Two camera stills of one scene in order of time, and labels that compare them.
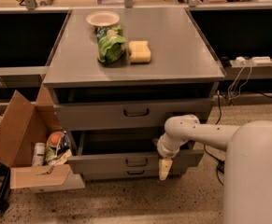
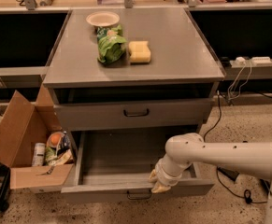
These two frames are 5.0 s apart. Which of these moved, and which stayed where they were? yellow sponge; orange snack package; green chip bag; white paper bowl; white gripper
Moved: white gripper
Stayed: white paper bowl; yellow sponge; green chip bag; orange snack package
